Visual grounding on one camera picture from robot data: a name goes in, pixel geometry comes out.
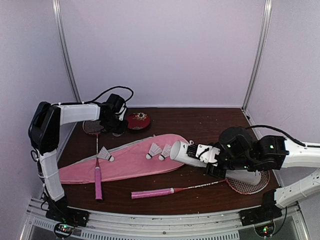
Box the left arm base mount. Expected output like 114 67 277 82
45 196 90 240

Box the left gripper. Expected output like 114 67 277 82
103 114 129 135

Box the white shuttlecock tube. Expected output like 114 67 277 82
169 140 260 185

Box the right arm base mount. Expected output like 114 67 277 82
239 189 288 239

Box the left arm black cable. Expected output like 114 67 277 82
82 86 134 111

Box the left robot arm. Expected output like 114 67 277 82
28 93 128 202

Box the left aluminium corner post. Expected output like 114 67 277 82
52 0 81 102

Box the aluminium corner post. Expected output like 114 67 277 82
241 0 273 112
52 0 81 102

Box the pink racket bag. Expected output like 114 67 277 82
59 134 187 185

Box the right pink-handled badminton racket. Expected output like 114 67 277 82
131 170 271 200

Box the white shuttlecock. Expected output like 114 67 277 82
145 143 162 160
97 146 115 162
158 144 172 161

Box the red floral dish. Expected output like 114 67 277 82
126 112 151 130

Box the front aluminium rail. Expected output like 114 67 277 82
18 198 311 240

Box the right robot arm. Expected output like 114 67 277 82
200 126 320 221

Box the left pink-handled badminton racket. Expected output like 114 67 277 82
82 120 103 201

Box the right aluminium corner post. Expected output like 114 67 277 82
241 0 273 112

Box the pink-handled badminton racket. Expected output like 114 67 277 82
131 170 271 200
82 120 103 201

